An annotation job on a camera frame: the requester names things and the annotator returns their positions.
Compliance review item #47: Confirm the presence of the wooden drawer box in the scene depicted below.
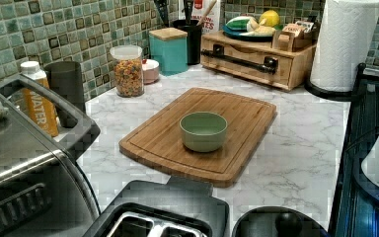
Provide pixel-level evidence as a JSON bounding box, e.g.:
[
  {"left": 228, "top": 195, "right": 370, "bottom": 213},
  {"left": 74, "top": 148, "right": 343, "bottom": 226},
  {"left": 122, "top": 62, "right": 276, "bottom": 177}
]
[{"left": 200, "top": 31, "right": 316, "bottom": 91}]

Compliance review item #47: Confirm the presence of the black drawer handle bar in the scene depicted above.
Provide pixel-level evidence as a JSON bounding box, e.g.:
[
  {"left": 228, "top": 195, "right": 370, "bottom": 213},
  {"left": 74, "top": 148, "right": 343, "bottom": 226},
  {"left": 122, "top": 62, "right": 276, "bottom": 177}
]
[{"left": 201, "top": 44, "right": 278, "bottom": 74}]

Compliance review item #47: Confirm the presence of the green ceramic bowl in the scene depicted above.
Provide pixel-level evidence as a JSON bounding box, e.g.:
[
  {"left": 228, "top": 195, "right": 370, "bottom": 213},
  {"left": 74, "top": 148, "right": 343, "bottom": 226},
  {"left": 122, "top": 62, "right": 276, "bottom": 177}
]
[{"left": 179, "top": 112, "right": 228, "bottom": 153}]

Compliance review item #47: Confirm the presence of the bamboo cutting board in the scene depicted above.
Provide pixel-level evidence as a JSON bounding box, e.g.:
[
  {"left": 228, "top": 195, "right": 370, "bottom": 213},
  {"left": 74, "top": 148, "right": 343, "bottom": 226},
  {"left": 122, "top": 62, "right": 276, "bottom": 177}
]
[{"left": 119, "top": 88, "right": 276, "bottom": 188}]

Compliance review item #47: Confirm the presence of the small pink bowl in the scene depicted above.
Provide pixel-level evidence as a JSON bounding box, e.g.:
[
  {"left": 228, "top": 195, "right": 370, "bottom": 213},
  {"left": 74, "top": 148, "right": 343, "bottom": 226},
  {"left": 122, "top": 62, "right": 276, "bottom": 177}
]
[{"left": 142, "top": 59, "right": 159, "bottom": 84}]

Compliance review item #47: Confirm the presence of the teal canister with wooden lid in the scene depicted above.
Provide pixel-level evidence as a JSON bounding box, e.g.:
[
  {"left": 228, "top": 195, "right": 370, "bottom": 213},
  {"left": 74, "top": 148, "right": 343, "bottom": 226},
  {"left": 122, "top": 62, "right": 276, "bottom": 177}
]
[{"left": 149, "top": 28, "right": 188, "bottom": 76}]

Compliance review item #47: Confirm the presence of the cereal jar with white lid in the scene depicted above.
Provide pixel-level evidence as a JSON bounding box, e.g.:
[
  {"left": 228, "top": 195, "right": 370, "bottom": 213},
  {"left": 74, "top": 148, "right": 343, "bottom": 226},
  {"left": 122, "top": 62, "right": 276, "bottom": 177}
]
[{"left": 110, "top": 45, "right": 144, "bottom": 98}]

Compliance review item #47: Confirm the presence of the black utensil holder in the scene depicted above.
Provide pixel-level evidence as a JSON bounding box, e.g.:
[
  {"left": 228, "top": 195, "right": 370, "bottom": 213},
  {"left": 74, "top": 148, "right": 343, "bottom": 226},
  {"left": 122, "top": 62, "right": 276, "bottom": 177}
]
[{"left": 173, "top": 20, "right": 202, "bottom": 65}]

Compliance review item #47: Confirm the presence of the black toaster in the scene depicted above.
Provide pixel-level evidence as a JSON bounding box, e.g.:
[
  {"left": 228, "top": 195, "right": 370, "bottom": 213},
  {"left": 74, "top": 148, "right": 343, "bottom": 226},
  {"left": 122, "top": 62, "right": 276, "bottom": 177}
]
[{"left": 83, "top": 177, "right": 229, "bottom": 237}]

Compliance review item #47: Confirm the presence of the teal plate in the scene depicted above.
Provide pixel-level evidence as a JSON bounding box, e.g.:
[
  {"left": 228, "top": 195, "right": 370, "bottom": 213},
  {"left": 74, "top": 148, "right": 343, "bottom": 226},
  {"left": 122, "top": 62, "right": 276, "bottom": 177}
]
[{"left": 223, "top": 26, "right": 273, "bottom": 42}]

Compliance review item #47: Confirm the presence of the white red food box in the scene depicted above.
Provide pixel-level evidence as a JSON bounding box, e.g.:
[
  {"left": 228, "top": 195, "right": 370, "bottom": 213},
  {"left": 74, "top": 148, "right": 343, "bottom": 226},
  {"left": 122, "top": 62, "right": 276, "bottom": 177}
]
[{"left": 178, "top": 0, "right": 220, "bottom": 33}]

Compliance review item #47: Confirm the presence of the toy watermelon slice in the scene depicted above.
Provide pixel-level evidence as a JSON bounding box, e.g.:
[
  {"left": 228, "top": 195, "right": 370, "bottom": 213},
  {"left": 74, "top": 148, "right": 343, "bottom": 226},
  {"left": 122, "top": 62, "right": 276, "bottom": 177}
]
[{"left": 226, "top": 16, "right": 257, "bottom": 32}]

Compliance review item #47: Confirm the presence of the toy peeled banana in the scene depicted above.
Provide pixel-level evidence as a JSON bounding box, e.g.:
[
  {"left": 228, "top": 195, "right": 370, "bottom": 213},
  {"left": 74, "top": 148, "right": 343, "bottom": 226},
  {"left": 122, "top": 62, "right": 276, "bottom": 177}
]
[{"left": 247, "top": 19, "right": 275, "bottom": 37}]

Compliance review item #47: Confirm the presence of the black kitchen utensil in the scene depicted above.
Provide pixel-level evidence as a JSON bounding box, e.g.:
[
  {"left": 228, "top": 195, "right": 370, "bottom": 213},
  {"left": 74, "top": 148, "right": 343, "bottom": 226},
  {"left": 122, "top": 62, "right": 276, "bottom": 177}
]
[{"left": 153, "top": 0, "right": 169, "bottom": 27}]

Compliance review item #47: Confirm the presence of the toy lemon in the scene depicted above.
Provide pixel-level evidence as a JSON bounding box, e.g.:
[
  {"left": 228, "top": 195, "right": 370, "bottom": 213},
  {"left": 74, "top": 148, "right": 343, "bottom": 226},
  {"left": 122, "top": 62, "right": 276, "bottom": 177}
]
[{"left": 259, "top": 10, "right": 280, "bottom": 27}]

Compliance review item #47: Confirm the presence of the dark grey cup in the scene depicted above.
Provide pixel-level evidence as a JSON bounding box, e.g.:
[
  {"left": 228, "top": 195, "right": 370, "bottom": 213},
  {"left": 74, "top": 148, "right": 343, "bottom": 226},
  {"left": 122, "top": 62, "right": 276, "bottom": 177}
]
[{"left": 44, "top": 61, "right": 86, "bottom": 113}]

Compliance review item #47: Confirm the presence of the black round pot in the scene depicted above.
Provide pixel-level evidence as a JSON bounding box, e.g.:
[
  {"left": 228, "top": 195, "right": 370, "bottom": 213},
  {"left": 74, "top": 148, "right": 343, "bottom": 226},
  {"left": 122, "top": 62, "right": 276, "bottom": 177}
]
[{"left": 232, "top": 206, "right": 331, "bottom": 237}]

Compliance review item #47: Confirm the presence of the wooden tea bag holder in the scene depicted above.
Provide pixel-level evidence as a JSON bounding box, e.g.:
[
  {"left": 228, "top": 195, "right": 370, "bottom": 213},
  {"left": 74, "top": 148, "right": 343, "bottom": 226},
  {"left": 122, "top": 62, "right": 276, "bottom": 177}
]
[{"left": 271, "top": 21, "right": 320, "bottom": 52}]

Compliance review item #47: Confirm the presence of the black paper towel stand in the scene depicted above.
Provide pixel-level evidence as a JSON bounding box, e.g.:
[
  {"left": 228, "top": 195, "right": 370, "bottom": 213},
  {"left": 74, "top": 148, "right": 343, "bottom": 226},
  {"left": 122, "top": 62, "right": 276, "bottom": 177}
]
[{"left": 304, "top": 63, "right": 366, "bottom": 102}]

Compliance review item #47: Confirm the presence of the silver toaster oven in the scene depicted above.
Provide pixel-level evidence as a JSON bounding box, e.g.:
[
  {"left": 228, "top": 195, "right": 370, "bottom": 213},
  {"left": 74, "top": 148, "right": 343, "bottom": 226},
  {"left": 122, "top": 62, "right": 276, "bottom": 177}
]
[{"left": 0, "top": 83, "right": 102, "bottom": 237}]

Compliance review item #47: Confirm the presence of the paper towel roll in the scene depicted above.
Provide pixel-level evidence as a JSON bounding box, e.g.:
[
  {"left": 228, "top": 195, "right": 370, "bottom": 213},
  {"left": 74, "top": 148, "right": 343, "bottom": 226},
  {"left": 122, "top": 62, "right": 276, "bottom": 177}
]
[{"left": 310, "top": 0, "right": 379, "bottom": 93}]

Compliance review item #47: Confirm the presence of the black utensil handle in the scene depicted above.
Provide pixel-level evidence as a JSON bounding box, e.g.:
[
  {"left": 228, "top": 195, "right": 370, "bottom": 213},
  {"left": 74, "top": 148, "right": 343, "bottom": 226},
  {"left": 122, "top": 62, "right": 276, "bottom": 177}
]
[{"left": 184, "top": 0, "right": 194, "bottom": 25}]

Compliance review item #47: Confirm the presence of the grey oven tray handle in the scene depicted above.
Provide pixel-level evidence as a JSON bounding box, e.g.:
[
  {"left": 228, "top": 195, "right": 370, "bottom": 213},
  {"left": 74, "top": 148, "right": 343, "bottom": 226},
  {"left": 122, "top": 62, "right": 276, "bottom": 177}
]
[{"left": 0, "top": 75, "right": 101, "bottom": 162}]

